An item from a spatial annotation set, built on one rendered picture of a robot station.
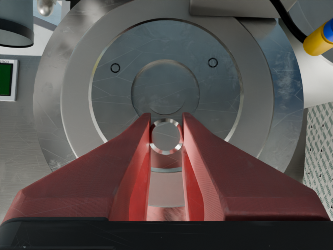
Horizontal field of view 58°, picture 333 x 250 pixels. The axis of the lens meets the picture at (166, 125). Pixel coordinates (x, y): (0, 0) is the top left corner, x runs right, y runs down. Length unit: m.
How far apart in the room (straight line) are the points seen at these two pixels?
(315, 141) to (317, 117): 0.03
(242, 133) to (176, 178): 0.04
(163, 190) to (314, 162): 0.28
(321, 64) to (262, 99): 0.04
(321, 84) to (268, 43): 0.06
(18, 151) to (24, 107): 0.07
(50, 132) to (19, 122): 0.39
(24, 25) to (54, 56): 2.30
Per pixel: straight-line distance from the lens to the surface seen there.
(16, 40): 2.82
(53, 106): 0.18
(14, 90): 0.56
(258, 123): 0.16
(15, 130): 0.56
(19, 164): 0.56
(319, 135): 0.40
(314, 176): 0.41
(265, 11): 0.17
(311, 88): 0.23
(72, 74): 0.17
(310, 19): 0.20
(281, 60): 0.18
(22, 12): 2.50
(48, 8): 0.57
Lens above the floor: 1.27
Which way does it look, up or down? 3 degrees down
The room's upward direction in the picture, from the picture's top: 177 degrees counter-clockwise
